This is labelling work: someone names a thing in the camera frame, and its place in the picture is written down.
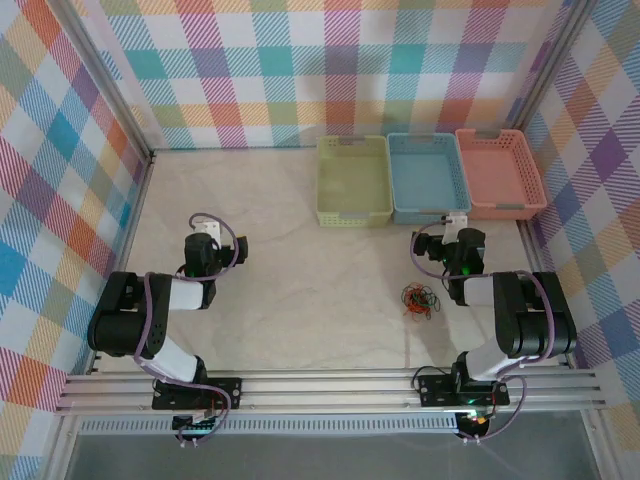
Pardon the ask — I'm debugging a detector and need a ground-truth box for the thin red cable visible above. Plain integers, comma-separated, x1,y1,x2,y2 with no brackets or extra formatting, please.
399,282,440,320

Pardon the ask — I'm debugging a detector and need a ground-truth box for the thin green cable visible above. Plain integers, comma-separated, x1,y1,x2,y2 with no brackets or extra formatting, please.
402,284,442,319

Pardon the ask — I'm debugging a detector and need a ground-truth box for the thin orange cable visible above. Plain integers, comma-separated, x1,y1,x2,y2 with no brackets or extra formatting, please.
399,283,441,321

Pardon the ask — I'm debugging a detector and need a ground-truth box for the blue plastic basket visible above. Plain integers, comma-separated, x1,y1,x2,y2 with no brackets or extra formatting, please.
386,132,473,226

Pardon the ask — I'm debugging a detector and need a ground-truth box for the pink plastic basket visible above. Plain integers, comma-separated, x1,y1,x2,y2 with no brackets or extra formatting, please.
454,128,548,222

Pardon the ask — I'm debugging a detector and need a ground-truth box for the green plastic basket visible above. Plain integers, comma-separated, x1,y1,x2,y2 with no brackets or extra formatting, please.
316,134,394,230

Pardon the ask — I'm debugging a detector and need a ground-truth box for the left controller board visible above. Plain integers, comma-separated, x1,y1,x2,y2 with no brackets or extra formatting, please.
172,409,224,435

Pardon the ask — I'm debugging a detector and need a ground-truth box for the controller board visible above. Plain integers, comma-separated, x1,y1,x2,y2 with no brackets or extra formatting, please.
457,410,494,432
172,409,224,435

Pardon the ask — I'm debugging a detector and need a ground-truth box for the right controller board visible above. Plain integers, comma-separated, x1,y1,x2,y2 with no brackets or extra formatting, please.
457,410,494,432

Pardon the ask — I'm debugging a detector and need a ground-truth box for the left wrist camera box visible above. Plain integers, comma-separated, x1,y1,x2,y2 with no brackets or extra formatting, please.
193,218,223,246

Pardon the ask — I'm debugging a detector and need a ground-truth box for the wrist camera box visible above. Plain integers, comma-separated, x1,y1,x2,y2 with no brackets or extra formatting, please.
193,218,223,246
439,211,470,244

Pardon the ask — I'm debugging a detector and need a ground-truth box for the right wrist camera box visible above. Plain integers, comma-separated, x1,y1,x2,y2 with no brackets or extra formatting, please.
439,211,470,244

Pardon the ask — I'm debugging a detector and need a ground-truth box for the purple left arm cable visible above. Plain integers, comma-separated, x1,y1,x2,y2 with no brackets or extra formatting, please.
133,213,239,447

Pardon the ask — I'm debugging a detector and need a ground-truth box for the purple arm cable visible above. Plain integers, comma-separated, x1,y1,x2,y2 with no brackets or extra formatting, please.
133,213,239,447
409,219,557,444

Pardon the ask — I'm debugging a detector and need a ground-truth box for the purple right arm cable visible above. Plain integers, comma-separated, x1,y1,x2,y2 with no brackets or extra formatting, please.
409,219,557,444

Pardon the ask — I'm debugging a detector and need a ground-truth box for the aluminium rail beam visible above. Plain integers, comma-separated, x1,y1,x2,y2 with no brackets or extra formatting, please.
57,368,607,416

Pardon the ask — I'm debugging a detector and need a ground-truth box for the grey slotted cable duct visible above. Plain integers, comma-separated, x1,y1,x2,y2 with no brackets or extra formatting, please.
77,413,464,437

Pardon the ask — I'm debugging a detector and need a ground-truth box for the aluminium corner post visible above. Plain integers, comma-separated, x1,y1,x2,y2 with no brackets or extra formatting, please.
57,0,157,164
504,0,599,134

